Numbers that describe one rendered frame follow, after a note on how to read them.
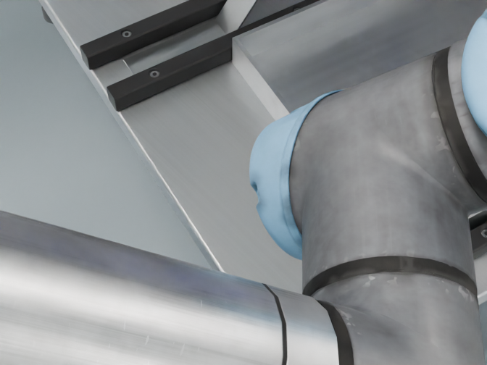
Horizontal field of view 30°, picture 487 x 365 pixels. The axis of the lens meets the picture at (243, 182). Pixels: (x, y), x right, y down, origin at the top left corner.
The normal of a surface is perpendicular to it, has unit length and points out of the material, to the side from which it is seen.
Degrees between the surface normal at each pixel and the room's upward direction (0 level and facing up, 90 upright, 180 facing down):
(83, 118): 0
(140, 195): 0
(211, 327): 29
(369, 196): 18
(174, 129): 0
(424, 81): 37
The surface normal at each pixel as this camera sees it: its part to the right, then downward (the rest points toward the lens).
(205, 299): 0.45, -0.77
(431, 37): 0.01, -0.54
